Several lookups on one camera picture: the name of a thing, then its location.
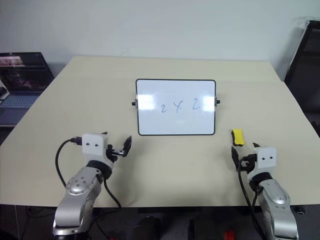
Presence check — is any open laptop computer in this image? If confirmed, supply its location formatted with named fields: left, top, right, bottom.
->
left=0, top=51, right=55, bottom=127

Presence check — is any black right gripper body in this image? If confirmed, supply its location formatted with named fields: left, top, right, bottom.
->
left=239, top=153, right=258, bottom=174

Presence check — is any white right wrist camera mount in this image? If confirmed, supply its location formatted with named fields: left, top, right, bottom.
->
left=252, top=146, right=278, bottom=175

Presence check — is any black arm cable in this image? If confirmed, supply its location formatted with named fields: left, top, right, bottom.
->
left=237, top=159, right=265, bottom=240
left=55, top=136, right=123, bottom=209

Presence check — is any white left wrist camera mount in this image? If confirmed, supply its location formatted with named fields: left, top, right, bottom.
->
left=81, top=133, right=114, bottom=167

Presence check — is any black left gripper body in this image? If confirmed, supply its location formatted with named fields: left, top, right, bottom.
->
left=107, top=144, right=125, bottom=165

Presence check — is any yellow and black eraser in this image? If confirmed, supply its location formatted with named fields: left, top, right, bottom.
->
left=230, top=128, right=246, bottom=147

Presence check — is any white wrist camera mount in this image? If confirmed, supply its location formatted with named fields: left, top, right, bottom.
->
left=252, top=146, right=278, bottom=175
left=81, top=133, right=114, bottom=167

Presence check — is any dark rounded shape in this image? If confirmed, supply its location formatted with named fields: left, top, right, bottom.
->
left=131, top=216, right=162, bottom=240

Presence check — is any small black-framed whiteboard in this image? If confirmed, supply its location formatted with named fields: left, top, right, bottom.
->
left=131, top=79, right=221, bottom=137

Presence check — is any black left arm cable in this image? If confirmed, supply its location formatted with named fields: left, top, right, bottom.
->
left=55, top=136, right=123, bottom=209

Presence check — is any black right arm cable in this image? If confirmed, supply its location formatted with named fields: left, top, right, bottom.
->
left=237, top=159, right=265, bottom=240

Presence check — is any black mesh office chair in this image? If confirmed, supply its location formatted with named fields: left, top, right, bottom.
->
left=284, top=19, right=320, bottom=127

